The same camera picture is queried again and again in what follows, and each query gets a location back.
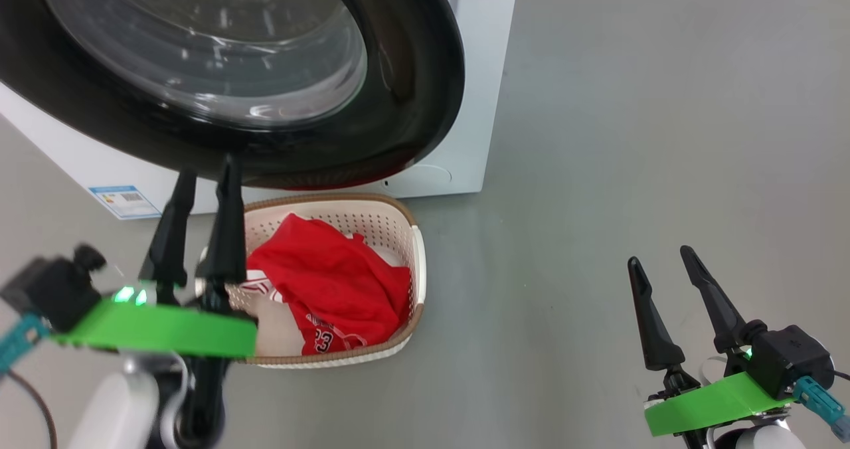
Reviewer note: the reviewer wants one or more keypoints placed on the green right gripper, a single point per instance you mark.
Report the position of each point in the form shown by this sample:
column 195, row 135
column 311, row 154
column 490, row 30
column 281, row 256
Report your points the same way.
column 717, row 406

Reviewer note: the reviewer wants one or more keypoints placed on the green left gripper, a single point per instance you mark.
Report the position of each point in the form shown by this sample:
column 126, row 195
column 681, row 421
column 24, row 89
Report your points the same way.
column 166, row 326

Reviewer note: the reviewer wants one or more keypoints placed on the red basketball jersey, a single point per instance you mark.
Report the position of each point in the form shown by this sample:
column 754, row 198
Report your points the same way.
column 332, row 283

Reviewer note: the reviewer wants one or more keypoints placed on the black round glass washer door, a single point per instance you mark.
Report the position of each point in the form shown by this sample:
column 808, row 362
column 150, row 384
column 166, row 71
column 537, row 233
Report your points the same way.
column 412, row 103

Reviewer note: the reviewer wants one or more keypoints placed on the cream perforated basket brown rim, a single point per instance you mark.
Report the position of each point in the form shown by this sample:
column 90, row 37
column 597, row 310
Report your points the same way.
column 398, row 236

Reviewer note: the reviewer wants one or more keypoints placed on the white front-load washing machine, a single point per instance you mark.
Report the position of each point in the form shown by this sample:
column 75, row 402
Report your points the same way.
column 478, row 103

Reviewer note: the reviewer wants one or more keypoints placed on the blue energy label sticker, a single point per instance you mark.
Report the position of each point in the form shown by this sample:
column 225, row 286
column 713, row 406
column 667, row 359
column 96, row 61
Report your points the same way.
column 125, row 202

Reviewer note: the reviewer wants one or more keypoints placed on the round white filter cover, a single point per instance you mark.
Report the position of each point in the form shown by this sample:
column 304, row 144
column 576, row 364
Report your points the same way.
column 425, row 173

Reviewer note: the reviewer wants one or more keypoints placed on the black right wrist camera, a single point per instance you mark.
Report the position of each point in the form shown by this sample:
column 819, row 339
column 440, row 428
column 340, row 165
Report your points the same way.
column 793, row 359

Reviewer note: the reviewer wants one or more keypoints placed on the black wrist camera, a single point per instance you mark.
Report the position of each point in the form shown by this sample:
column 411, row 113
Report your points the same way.
column 56, row 289
column 793, row 359

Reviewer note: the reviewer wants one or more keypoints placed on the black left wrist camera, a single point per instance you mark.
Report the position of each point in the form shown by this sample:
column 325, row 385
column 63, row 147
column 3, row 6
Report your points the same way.
column 56, row 289

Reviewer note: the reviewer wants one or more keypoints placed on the teal right camera connector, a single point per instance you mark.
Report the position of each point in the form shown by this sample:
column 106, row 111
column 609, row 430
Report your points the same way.
column 823, row 406

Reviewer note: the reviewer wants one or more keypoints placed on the teal camera connector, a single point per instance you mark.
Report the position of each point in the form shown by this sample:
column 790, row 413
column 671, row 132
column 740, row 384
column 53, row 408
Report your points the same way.
column 823, row 406
column 20, row 343

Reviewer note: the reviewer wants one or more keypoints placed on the teal left camera connector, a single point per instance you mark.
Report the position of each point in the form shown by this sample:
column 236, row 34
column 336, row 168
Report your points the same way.
column 20, row 343

